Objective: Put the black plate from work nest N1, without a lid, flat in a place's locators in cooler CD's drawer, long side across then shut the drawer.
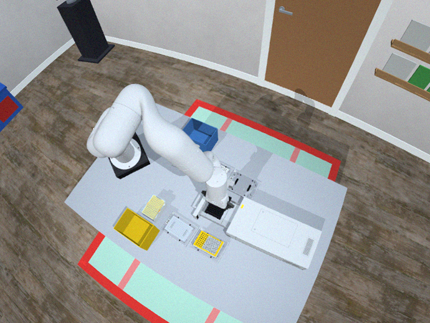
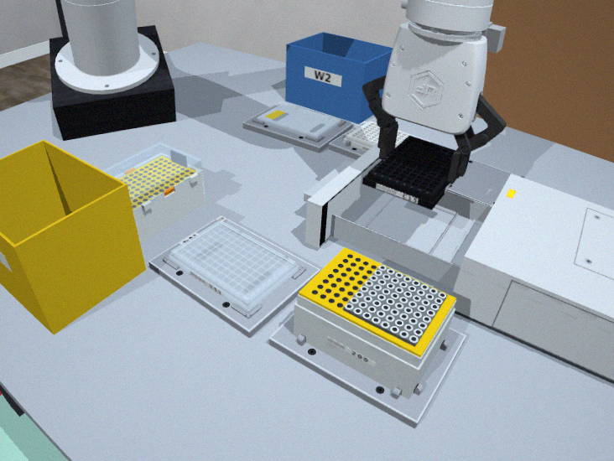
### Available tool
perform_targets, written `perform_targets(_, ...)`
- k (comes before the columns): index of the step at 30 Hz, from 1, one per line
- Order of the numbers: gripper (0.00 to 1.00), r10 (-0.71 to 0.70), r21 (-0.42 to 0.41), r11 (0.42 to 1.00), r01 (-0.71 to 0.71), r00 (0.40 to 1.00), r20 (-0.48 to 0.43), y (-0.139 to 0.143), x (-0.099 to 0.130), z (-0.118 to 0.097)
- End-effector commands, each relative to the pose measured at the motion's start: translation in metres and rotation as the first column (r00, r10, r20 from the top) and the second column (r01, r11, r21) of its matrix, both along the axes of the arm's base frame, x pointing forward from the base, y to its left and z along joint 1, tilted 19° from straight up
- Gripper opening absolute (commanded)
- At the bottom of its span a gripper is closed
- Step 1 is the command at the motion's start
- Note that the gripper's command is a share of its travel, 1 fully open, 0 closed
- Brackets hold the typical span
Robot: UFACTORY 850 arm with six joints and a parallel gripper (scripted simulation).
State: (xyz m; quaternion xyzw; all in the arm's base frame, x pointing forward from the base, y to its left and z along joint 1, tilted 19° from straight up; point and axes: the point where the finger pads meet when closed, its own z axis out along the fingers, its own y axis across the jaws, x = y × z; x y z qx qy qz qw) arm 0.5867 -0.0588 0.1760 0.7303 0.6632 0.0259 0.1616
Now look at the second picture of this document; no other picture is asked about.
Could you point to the blue open-top bin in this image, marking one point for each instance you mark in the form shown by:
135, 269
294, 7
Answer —
328, 73

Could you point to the yellow open-top bin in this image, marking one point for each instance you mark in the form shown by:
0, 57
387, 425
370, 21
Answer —
58, 272

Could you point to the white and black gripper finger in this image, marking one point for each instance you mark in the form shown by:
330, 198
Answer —
388, 125
469, 141

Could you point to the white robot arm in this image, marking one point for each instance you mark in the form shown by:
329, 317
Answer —
107, 54

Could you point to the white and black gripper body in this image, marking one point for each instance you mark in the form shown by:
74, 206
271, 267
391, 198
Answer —
428, 75

